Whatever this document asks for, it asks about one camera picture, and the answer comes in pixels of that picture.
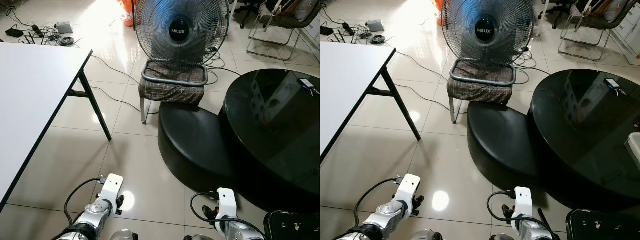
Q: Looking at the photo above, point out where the black round glass coffee table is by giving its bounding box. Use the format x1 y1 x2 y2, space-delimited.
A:
220 69 321 216
530 69 640 213

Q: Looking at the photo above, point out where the black metal table leg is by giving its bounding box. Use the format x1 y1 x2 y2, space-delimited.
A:
367 48 422 142
67 50 113 142

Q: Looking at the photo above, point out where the black office chair base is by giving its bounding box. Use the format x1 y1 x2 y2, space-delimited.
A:
234 0 266 29
542 0 576 29

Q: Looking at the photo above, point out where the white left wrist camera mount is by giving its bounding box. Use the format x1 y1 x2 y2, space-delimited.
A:
97 173 125 202
397 173 422 203

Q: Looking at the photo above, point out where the black round low table tier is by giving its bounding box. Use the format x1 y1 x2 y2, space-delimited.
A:
467 101 543 193
158 102 238 193

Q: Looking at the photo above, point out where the clear plastic container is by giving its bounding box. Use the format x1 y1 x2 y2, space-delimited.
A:
625 132 640 169

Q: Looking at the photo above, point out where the MILUX metal cage floor fan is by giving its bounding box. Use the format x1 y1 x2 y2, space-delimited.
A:
441 0 535 71
135 0 231 69

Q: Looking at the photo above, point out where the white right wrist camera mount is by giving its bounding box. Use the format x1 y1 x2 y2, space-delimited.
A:
512 186 533 221
216 188 238 221

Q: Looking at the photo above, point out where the orange plastic bag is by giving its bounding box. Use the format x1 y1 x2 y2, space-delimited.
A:
434 0 446 27
118 0 138 28

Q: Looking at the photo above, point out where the grey left robot leg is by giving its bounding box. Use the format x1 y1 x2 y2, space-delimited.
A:
410 229 441 240
109 229 139 240

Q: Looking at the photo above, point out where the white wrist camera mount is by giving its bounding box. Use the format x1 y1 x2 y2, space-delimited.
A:
97 173 125 202
216 188 238 221
512 186 533 221
397 173 422 203

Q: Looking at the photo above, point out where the checkered cushion metal stool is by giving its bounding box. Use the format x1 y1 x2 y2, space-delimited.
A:
446 61 517 124
139 60 209 125

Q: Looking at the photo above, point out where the black plastic chair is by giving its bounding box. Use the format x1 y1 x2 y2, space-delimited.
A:
565 208 640 240
263 210 321 240

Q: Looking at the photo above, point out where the thin black floor cable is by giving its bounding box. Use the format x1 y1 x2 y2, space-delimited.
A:
396 51 453 83
90 86 142 114
91 54 145 87
395 82 453 113

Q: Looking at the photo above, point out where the chrome frame visitor chair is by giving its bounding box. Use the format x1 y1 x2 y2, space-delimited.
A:
246 0 321 62
557 0 631 62

